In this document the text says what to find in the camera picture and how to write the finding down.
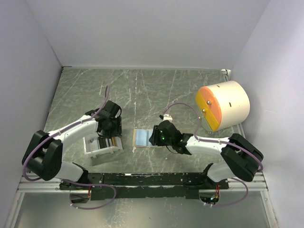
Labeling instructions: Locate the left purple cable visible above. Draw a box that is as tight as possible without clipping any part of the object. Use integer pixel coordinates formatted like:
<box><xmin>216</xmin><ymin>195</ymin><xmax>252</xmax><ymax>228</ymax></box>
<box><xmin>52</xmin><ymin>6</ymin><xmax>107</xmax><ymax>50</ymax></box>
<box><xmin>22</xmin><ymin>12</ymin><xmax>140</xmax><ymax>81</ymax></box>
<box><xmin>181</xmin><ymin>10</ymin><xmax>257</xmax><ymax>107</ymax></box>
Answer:
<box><xmin>22</xmin><ymin>85</ymin><xmax>117</xmax><ymax>209</ymax></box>

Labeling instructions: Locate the cards stack in tray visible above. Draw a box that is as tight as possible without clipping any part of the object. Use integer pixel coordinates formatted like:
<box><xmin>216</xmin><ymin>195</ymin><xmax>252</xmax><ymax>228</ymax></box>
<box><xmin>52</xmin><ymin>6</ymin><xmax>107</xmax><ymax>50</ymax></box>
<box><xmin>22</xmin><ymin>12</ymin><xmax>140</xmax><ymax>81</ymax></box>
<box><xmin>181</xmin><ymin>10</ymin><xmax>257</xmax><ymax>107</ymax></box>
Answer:
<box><xmin>88</xmin><ymin>137</ymin><xmax>117</xmax><ymax>150</ymax></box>

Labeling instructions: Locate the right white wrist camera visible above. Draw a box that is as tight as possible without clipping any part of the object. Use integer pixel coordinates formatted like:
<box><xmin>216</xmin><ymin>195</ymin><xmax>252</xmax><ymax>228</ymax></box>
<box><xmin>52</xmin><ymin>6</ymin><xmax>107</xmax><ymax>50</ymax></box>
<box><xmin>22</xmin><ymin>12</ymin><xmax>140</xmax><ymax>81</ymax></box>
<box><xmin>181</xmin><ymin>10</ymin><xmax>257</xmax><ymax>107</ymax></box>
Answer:
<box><xmin>159</xmin><ymin>114</ymin><xmax>173</xmax><ymax>122</ymax></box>

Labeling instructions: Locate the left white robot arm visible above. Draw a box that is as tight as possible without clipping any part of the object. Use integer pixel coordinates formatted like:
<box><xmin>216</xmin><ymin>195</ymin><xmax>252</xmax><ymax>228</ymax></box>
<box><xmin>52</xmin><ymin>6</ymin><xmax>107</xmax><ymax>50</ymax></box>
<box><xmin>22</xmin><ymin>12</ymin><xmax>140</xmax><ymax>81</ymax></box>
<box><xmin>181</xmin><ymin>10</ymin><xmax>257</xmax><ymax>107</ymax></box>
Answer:
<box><xmin>21</xmin><ymin>101</ymin><xmax>123</xmax><ymax>190</ymax></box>

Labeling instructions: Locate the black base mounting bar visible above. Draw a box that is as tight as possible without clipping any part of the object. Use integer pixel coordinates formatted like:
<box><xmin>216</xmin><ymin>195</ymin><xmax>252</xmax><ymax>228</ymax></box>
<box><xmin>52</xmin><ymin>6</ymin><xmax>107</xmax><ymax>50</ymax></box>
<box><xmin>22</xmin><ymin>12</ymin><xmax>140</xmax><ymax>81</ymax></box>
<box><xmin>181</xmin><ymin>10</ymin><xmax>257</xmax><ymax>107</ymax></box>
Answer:
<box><xmin>59</xmin><ymin>172</ymin><xmax>229</xmax><ymax>200</ymax></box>

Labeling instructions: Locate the white card tray box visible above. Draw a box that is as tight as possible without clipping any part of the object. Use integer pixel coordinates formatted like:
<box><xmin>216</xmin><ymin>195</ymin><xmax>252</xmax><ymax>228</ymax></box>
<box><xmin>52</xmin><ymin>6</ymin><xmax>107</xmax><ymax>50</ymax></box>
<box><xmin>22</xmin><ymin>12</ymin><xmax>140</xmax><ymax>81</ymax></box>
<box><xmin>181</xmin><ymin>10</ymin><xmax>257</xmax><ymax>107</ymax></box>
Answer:
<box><xmin>83</xmin><ymin>134</ymin><xmax>123</xmax><ymax>159</ymax></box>

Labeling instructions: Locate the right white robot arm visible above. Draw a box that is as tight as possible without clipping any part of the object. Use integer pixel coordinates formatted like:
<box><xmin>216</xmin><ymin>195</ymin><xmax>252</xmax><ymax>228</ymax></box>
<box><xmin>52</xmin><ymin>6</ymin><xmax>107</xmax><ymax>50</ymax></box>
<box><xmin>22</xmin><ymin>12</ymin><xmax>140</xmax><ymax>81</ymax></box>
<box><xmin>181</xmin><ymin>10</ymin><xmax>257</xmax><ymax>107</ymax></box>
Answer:
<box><xmin>149</xmin><ymin>120</ymin><xmax>264</xmax><ymax>189</ymax></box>

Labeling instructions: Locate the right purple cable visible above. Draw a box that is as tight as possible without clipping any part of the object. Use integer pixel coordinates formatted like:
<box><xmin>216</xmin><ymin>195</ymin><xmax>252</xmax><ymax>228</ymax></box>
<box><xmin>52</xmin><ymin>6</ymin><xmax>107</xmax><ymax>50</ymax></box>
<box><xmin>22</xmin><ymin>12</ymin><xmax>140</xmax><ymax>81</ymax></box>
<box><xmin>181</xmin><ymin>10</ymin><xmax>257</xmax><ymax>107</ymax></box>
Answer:
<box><xmin>162</xmin><ymin>102</ymin><xmax>265</xmax><ymax>207</ymax></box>

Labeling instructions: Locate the beige card holder wallet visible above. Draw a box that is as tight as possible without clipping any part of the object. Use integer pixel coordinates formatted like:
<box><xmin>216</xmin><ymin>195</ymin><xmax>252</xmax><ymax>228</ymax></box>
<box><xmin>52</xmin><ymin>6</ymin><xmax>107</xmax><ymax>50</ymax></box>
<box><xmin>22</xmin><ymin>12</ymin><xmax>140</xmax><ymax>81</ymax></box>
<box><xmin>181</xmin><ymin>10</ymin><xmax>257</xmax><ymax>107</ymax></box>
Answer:
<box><xmin>133</xmin><ymin>129</ymin><xmax>156</xmax><ymax>148</ymax></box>

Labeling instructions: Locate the large cream cylinder drum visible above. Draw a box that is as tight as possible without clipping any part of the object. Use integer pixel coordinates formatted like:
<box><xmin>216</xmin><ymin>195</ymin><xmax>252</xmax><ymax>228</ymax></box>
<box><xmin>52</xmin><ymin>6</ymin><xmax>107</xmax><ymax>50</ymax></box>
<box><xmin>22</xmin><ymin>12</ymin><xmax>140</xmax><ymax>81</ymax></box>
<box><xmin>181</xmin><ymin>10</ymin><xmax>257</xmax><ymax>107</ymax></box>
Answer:
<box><xmin>195</xmin><ymin>81</ymin><xmax>250</xmax><ymax>132</ymax></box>

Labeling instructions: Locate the purple cable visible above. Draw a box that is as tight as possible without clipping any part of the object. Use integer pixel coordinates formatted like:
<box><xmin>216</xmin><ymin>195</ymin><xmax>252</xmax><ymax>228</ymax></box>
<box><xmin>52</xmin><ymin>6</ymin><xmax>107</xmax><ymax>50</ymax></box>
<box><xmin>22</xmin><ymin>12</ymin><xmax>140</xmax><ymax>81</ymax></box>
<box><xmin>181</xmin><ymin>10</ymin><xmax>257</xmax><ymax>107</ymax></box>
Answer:
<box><xmin>162</xmin><ymin>102</ymin><xmax>265</xmax><ymax>207</ymax></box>
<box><xmin>22</xmin><ymin>85</ymin><xmax>117</xmax><ymax>209</ymax></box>

